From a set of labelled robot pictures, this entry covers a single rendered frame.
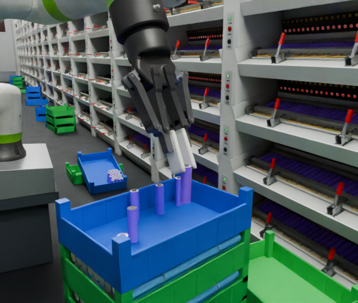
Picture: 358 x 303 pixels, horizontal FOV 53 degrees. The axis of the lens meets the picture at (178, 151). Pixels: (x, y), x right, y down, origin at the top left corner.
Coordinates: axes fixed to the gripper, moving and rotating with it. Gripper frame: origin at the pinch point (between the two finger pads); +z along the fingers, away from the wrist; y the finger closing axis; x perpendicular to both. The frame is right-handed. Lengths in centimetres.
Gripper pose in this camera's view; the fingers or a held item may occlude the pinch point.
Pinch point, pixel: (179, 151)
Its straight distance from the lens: 59.6
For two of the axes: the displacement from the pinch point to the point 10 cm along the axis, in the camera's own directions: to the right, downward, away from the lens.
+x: 6.2, -2.3, -7.5
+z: 2.9, 9.6, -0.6
